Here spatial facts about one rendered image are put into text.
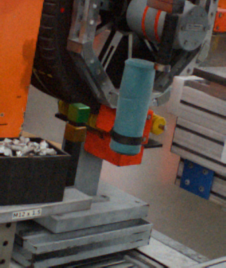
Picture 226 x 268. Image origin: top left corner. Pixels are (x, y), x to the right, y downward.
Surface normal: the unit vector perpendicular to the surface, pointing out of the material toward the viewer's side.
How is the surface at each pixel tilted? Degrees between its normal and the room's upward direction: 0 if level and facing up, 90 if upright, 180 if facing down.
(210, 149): 90
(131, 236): 90
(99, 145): 90
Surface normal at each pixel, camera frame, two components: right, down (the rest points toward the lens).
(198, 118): -0.69, 0.05
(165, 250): 0.18, -0.95
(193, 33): 0.68, 0.29
